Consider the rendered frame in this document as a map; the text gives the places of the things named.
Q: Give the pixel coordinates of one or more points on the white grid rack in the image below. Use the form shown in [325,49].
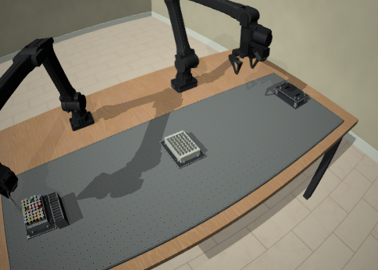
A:
[182,146]

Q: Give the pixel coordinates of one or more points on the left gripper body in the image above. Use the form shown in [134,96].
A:
[237,52]

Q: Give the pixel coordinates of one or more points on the grey curved work surface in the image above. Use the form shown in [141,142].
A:
[124,195]

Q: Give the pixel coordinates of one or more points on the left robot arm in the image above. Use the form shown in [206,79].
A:
[186,59]

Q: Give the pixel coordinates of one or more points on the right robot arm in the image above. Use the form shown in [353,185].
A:
[40,51]

